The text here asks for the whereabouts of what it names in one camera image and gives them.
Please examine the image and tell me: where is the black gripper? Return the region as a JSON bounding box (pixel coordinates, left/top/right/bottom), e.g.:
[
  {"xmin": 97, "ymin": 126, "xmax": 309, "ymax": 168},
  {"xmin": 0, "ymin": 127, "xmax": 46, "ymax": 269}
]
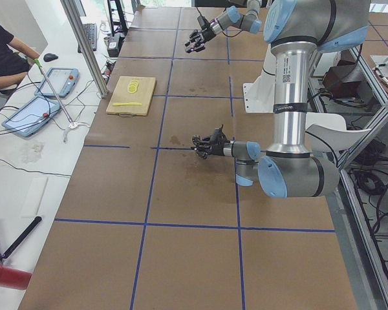
[
  {"xmin": 191, "ymin": 135, "xmax": 226, "ymax": 160},
  {"xmin": 184, "ymin": 28, "xmax": 215, "ymax": 53}
]

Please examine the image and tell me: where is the steel jigger measuring cup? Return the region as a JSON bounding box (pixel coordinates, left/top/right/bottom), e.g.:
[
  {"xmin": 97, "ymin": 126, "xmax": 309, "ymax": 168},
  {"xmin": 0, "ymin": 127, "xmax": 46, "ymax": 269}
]
[{"xmin": 191, "ymin": 135, "xmax": 203, "ymax": 158}]

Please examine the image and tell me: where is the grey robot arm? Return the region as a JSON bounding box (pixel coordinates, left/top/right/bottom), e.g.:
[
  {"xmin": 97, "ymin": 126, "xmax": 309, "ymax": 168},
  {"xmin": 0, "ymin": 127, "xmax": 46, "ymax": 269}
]
[
  {"xmin": 186, "ymin": 1, "xmax": 370, "ymax": 198},
  {"xmin": 184, "ymin": 0, "xmax": 272, "ymax": 54}
]

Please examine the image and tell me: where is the bamboo cutting board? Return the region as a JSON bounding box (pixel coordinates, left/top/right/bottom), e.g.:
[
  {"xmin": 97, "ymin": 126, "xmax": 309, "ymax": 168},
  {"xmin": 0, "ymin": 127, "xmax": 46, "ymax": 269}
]
[{"xmin": 106, "ymin": 76, "xmax": 156, "ymax": 116}]

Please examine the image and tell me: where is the yellow plastic knife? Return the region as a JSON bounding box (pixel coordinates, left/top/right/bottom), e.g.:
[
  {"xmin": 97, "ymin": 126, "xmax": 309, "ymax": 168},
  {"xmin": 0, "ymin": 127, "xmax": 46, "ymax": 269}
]
[{"xmin": 112, "ymin": 101, "xmax": 142, "ymax": 107}]

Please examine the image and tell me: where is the black keyboard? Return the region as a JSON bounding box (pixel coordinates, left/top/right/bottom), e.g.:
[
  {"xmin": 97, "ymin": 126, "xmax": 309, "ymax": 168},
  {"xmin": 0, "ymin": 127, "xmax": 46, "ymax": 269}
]
[{"xmin": 82, "ymin": 23, "xmax": 98, "ymax": 51}]

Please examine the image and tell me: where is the white plastic chair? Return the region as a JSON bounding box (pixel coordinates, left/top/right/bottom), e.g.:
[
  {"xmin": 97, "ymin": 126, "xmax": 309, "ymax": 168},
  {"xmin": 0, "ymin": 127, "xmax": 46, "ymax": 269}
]
[{"xmin": 305, "ymin": 112, "xmax": 371, "ymax": 151}]

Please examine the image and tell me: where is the teach pendant far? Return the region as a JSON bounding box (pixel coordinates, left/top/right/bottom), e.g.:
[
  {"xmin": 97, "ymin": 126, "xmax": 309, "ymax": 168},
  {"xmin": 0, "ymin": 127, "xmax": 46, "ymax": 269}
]
[{"xmin": 34, "ymin": 67, "xmax": 79, "ymax": 99}]

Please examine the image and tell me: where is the teach pendant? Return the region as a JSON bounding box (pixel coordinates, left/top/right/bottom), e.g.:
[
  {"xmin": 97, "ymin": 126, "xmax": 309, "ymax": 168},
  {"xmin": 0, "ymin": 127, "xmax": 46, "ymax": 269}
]
[
  {"xmin": 34, "ymin": 67, "xmax": 79, "ymax": 99},
  {"xmin": 2, "ymin": 96, "xmax": 61, "ymax": 138}
]

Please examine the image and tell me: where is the black computer mouse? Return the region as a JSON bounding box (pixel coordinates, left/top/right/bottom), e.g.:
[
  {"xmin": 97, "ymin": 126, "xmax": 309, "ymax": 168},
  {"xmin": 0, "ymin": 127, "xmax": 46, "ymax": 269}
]
[{"xmin": 43, "ymin": 53, "xmax": 59, "ymax": 62}]

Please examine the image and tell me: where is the teach pendant near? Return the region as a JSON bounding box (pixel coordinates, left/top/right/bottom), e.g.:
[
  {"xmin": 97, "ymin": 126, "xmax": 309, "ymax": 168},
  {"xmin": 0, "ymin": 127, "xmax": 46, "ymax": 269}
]
[{"xmin": 2, "ymin": 96, "xmax": 61, "ymax": 138}]

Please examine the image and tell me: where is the seated person black shirt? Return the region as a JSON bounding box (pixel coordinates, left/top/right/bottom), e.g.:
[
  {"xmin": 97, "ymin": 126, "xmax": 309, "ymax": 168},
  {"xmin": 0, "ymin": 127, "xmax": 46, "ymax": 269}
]
[{"xmin": 0, "ymin": 25, "xmax": 40, "ymax": 90}]

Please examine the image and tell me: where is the red cylinder bottle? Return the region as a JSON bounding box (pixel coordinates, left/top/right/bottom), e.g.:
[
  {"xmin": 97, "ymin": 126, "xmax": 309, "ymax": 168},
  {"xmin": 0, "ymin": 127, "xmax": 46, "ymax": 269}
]
[{"xmin": 0, "ymin": 265, "xmax": 32, "ymax": 290}]

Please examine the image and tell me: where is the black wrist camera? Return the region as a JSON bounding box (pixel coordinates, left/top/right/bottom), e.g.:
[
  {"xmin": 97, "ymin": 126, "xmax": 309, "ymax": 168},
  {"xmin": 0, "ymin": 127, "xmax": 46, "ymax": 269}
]
[
  {"xmin": 197, "ymin": 15, "xmax": 209, "ymax": 30},
  {"xmin": 210, "ymin": 125, "xmax": 227, "ymax": 144}
]

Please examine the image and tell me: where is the right braided black cable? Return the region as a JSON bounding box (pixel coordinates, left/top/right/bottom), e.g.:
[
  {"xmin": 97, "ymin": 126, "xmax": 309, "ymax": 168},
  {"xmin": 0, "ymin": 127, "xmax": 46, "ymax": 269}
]
[{"xmin": 195, "ymin": 6, "xmax": 243, "ymax": 38}]

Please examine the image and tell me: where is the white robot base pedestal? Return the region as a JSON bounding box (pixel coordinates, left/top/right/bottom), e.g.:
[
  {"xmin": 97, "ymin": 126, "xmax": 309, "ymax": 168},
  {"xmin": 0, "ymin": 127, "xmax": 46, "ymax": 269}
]
[{"xmin": 243, "ymin": 45, "xmax": 275, "ymax": 113}]

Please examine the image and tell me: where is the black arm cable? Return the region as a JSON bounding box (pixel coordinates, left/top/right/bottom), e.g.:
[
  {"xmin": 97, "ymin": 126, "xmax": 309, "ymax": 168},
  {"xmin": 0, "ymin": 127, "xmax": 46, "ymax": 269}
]
[{"xmin": 305, "ymin": 130, "xmax": 340, "ymax": 169}]

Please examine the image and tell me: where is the aluminium frame post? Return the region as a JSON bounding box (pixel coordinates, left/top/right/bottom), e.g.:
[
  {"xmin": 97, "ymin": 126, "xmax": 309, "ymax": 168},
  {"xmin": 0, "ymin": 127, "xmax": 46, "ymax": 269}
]
[{"xmin": 60, "ymin": 0, "xmax": 108, "ymax": 98}]

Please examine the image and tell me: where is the black handle tool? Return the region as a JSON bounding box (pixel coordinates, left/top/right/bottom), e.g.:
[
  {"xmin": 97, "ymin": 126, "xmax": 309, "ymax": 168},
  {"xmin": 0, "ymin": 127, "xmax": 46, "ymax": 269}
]
[{"xmin": 1, "ymin": 216, "xmax": 42, "ymax": 259}]

